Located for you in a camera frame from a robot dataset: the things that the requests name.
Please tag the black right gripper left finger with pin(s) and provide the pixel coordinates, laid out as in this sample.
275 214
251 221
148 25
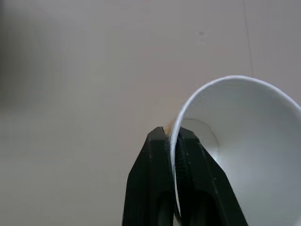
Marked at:
147 179

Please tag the white paper cup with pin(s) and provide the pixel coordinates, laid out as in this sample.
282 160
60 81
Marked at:
254 146

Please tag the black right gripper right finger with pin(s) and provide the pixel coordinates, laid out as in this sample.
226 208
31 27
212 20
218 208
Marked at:
202 186

